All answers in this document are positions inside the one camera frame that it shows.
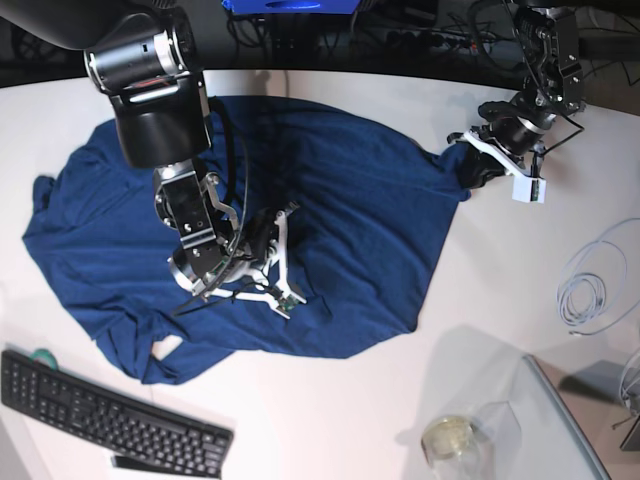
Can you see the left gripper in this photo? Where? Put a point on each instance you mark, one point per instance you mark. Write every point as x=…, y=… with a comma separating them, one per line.
x=508, y=146

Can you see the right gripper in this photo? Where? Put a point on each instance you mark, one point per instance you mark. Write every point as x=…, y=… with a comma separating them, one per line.
x=259, y=267

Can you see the blue t-shirt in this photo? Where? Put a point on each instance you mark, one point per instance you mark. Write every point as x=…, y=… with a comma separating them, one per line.
x=374, y=210

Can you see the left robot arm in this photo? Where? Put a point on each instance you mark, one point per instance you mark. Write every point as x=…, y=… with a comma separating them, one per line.
x=552, y=90

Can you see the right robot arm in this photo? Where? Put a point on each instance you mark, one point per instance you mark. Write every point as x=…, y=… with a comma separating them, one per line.
x=143, y=57

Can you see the black power strip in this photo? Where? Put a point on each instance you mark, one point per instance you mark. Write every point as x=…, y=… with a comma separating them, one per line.
x=429, y=39

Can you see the green tape roll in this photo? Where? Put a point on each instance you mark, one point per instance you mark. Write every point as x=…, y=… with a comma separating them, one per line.
x=45, y=357

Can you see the grey metal stand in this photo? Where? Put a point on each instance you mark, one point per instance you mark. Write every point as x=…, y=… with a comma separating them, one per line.
x=605, y=404

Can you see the clear glass jar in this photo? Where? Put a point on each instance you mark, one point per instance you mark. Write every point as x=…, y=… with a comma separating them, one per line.
x=484, y=444

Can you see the black keyboard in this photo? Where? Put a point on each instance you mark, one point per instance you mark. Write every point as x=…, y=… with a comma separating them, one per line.
x=160, y=440

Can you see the blue box at top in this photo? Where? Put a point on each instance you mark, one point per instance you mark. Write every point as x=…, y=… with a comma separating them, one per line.
x=244, y=7

